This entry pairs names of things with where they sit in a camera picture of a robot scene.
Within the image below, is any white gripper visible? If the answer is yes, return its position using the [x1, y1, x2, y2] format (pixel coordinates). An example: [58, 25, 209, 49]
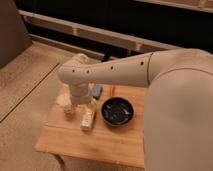
[69, 83, 92, 105]

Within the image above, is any red pepper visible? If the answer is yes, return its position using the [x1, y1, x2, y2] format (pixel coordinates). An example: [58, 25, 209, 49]
[110, 85, 115, 96]

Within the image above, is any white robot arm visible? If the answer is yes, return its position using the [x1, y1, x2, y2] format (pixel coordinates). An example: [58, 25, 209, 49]
[58, 48, 213, 171]

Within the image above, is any dark ceramic bowl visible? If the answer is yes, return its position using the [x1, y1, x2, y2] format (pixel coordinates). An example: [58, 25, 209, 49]
[101, 97, 134, 126]

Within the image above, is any white lidded cup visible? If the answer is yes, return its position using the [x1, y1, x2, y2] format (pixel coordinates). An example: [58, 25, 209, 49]
[56, 93, 75, 120]

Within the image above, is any blue sponge block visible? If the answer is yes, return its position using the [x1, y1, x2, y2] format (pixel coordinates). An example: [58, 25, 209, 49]
[92, 84, 103, 99]

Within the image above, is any white plastic bottle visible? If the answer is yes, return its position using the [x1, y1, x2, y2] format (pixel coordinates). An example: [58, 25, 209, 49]
[81, 101, 97, 131]

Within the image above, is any wooden slatted table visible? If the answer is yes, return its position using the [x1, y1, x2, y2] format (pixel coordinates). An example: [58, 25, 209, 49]
[35, 86, 146, 168]

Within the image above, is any grey sofa corner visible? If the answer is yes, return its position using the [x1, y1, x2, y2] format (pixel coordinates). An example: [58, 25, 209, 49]
[0, 0, 32, 68]

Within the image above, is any black floor bracket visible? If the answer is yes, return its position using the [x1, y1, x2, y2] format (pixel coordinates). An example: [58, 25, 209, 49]
[101, 49, 112, 62]

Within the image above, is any white window frame rail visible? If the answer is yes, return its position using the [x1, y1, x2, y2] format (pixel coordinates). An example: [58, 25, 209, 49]
[19, 10, 178, 58]

